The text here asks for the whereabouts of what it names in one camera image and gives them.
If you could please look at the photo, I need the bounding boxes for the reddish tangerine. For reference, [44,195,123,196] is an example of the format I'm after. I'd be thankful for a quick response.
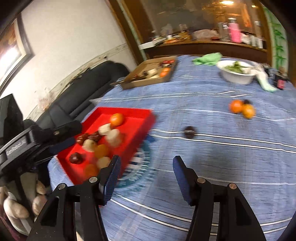
[229,100,244,114]
[110,113,125,127]

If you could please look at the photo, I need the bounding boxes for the large white cylinder chunk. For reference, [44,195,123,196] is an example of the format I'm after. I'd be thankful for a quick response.
[106,129,123,147]

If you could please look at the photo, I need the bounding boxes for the green cloth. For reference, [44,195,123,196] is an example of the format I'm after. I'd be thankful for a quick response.
[192,53,222,66]

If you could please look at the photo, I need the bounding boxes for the yellowish orange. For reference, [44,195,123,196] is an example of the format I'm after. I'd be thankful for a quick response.
[242,104,255,119]

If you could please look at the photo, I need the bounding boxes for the small tangerine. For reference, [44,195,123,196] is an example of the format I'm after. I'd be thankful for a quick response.
[84,164,99,178]

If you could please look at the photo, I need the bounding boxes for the glass jar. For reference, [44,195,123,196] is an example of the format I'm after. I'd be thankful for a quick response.
[217,22,230,42]

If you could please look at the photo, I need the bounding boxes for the green leaves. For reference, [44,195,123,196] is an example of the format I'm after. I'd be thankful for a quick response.
[225,61,247,73]

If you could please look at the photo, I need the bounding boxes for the wooden cabinet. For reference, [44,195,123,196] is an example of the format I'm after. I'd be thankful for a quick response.
[109,0,272,65]

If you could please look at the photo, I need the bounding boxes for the white bowl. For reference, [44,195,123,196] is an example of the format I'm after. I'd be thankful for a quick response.
[217,60,255,85]

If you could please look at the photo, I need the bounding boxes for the white cups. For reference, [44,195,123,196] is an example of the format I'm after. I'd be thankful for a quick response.
[248,35,264,49]

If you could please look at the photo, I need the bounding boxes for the bamboo wall decal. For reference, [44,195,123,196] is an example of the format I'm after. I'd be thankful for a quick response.
[264,7,289,72]

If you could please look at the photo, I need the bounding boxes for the pink bottle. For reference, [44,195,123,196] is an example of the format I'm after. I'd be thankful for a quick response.
[229,22,241,43]

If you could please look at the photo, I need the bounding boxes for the beige slipper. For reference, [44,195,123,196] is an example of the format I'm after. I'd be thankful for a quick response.
[32,193,48,215]
[3,192,29,219]

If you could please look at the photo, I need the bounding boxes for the black and red device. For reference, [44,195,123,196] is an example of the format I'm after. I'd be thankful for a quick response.
[273,70,288,91]

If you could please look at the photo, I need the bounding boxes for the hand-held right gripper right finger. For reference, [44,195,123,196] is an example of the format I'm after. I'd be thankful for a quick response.
[172,155,266,241]

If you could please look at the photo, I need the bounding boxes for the small white cylinder chunk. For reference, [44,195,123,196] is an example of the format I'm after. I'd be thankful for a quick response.
[83,139,97,152]

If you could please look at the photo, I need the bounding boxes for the white sock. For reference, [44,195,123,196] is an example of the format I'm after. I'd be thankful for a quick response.
[253,64,277,92]

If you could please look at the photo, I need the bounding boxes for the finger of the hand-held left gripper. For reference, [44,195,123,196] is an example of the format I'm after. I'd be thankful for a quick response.
[40,121,83,154]

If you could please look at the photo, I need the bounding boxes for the black panel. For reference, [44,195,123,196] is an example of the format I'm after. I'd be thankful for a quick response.
[0,94,23,144]

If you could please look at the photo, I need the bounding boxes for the small red date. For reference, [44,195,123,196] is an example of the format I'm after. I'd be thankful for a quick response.
[76,134,89,145]

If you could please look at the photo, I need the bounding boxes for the blue plaid tablecloth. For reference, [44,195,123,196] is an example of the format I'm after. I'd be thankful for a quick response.
[47,54,296,241]

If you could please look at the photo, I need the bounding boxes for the pinkish plastic bag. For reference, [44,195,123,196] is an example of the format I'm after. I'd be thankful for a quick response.
[192,29,219,40]

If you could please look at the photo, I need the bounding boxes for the tan cube chunk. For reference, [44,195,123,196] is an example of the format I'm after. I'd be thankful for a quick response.
[97,156,111,169]

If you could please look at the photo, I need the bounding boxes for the large glossy red date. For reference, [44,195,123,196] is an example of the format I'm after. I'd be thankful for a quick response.
[69,152,83,164]

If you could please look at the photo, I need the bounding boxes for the cardboard box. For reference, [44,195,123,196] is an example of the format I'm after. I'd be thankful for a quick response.
[110,55,178,90]

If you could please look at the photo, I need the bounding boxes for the black sofa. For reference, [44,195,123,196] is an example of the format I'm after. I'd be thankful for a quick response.
[23,61,130,130]

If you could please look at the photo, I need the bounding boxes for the large orange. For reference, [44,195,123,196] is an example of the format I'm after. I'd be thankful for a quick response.
[94,144,110,158]

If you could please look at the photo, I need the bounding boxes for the red tray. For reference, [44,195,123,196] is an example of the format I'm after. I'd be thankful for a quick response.
[57,107,156,186]

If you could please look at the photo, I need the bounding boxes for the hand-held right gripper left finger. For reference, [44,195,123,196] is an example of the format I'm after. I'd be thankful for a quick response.
[27,155,122,241]

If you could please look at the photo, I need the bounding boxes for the framed wall picture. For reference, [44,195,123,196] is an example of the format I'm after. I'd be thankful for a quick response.
[0,14,35,88]

